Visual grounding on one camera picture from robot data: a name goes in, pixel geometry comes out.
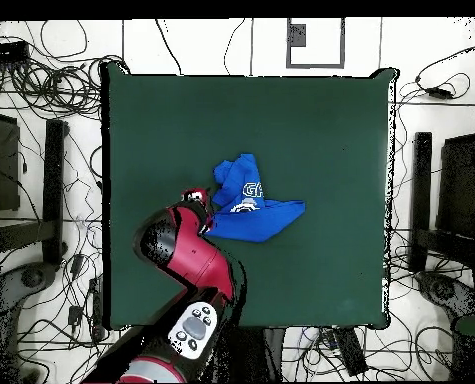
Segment dark flat box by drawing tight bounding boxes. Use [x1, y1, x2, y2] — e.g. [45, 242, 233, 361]
[0, 110, 21, 212]
[436, 133, 475, 242]

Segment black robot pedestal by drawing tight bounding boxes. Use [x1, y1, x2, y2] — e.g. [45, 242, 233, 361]
[212, 325, 287, 383]

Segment black power adaptor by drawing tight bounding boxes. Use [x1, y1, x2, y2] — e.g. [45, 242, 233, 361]
[423, 86, 455, 100]

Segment black stand bar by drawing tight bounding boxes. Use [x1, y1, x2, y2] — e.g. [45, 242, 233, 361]
[407, 131, 434, 274]
[41, 118, 69, 266]

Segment black office chair base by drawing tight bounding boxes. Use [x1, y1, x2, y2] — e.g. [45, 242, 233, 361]
[0, 261, 59, 384]
[415, 270, 475, 323]

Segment black device with ports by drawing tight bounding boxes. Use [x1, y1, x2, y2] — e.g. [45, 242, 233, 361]
[0, 39, 31, 66]

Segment black power strip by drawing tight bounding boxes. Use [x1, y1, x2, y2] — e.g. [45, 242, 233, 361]
[333, 326, 369, 378]

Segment blue shirt with white print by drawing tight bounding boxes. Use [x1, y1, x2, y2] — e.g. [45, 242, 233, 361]
[204, 152, 307, 244]

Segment black cable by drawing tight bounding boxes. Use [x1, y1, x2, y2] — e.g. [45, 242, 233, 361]
[223, 18, 247, 76]
[154, 18, 183, 76]

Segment dark green table cloth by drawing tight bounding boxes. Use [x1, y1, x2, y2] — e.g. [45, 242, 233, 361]
[99, 61, 401, 332]

